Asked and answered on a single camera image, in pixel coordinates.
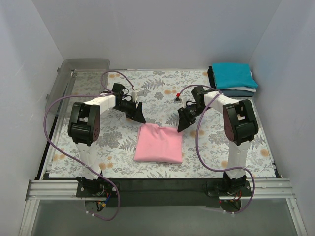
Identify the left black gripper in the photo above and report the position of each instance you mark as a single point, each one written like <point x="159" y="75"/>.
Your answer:
<point x="134" y="112"/>

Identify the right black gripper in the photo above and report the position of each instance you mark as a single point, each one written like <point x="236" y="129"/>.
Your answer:
<point x="186" y="115"/>

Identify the pink t shirt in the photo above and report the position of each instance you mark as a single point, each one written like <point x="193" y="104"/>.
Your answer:
<point x="158" y="144"/>

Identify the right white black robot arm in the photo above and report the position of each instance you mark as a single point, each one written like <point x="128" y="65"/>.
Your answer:
<point x="240" y="128"/>

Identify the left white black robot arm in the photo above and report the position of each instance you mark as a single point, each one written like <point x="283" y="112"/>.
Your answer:
<point x="84" y="129"/>

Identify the floral table mat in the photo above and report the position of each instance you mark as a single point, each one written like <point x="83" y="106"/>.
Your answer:
<point x="205" y="149"/>

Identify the grey blue folded t shirt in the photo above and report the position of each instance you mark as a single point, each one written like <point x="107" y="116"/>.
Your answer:
<point x="237" y="93"/>

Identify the teal folded t shirt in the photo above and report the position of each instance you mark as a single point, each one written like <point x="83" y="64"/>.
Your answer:
<point x="221" y="67"/>

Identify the clear plastic bin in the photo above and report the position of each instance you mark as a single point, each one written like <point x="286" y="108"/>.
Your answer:
<point x="67" y="76"/>

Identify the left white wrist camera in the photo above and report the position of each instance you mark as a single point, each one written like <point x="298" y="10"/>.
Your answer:
<point x="135" y="94"/>

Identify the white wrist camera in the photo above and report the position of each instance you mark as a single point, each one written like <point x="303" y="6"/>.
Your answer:
<point x="135" y="94"/>
<point x="178" y="98"/>

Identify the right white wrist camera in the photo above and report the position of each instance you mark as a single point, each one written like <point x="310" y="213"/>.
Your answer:
<point x="178" y="98"/>

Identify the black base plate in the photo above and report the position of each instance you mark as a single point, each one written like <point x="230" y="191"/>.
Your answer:
<point x="161" y="192"/>

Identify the aluminium frame rail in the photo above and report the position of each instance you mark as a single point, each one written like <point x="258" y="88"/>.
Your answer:
<point x="162" y="207"/>

